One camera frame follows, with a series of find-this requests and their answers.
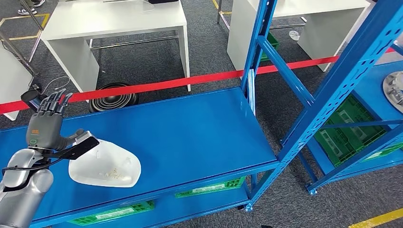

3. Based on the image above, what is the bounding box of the person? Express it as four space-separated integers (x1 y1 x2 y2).
17 0 46 16

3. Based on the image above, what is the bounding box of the black ribbed round base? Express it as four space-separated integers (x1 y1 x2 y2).
88 83 140 113

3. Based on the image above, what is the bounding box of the white plastic shell part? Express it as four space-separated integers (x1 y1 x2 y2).
68 138 142 189

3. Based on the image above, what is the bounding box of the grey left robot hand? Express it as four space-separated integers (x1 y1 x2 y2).
26 88 86 151

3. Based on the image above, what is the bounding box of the chrome pole frame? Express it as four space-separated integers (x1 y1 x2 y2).
0 0 45 76

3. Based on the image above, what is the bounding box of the blue metal shelf rack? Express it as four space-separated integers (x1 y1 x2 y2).
280 41 403 194
0 0 403 228

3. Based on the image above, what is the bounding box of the white board panel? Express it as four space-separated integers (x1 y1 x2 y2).
0 42 35 122

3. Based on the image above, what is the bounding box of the white floor cable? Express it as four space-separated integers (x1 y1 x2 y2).
42 76 71 95

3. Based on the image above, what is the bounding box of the red barrier belt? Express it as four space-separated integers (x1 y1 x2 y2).
0 47 396 114

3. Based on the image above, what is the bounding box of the silver cast metal part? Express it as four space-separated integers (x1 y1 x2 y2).
382 71 403 114

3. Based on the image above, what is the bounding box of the green plastic crate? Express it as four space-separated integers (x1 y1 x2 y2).
259 32 280 63
313 94 403 167
67 199 155 226
174 175 247 199

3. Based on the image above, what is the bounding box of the black barrier post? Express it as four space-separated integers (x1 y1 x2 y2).
20 90 41 112

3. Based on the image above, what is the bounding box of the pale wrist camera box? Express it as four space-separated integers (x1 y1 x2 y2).
52 131 100 161

